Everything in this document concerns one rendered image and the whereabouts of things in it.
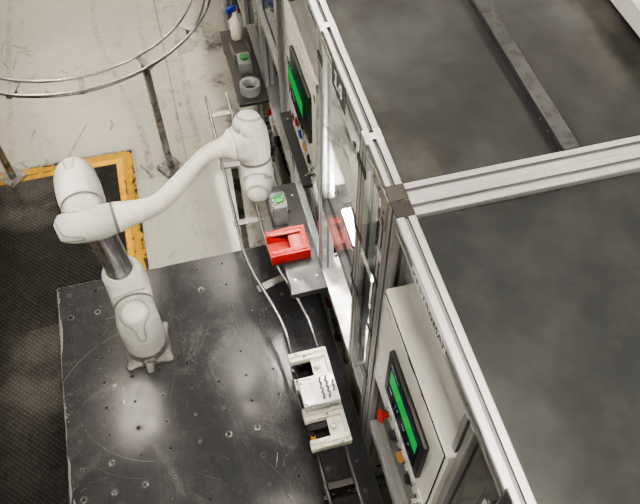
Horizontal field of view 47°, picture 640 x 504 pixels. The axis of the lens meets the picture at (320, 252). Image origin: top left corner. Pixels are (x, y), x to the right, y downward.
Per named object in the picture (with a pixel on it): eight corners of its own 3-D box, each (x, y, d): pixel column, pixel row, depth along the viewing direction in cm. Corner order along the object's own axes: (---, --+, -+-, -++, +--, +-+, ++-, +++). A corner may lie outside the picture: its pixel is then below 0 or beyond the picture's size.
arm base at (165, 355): (128, 381, 280) (125, 375, 275) (123, 332, 292) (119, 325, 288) (176, 370, 282) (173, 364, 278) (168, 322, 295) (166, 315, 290)
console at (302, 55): (282, 105, 268) (275, -2, 230) (357, 91, 272) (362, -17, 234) (309, 190, 244) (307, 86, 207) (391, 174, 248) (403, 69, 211)
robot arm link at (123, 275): (119, 323, 287) (108, 279, 298) (159, 309, 289) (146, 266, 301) (49, 203, 223) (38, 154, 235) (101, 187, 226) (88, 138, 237)
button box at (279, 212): (270, 211, 297) (268, 193, 288) (288, 208, 298) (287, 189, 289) (274, 226, 293) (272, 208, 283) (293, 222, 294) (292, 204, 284)
